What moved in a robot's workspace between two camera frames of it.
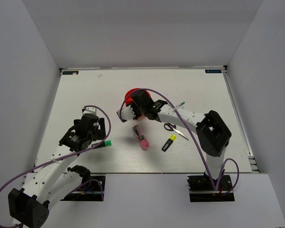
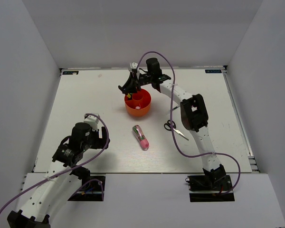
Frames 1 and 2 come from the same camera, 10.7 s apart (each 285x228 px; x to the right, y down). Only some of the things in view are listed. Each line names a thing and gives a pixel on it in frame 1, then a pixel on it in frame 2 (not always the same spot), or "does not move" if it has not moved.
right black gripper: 133,105 → 130,85
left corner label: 71,72 does not move
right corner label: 213,71 does not move
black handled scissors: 169,127 does not move
